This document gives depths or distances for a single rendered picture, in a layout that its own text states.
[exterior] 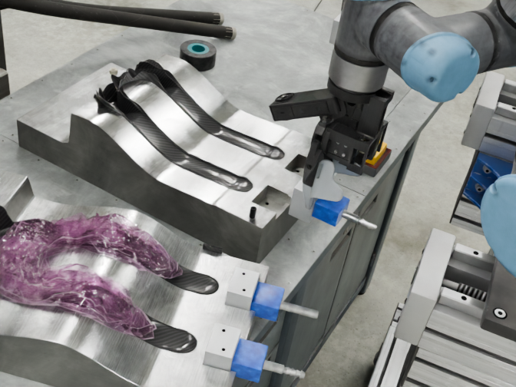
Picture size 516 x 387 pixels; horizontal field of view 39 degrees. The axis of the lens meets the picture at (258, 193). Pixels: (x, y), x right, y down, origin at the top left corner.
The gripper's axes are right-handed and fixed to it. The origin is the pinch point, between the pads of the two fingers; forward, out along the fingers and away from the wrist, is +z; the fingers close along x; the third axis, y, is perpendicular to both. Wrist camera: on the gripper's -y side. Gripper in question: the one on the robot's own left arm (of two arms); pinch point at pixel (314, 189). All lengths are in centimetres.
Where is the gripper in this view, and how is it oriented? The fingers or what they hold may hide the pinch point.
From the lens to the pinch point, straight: 110.8
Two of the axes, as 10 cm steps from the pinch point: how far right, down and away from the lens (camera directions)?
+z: -1.3, 7.6, 6.4
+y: 8.6, 4.0, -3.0
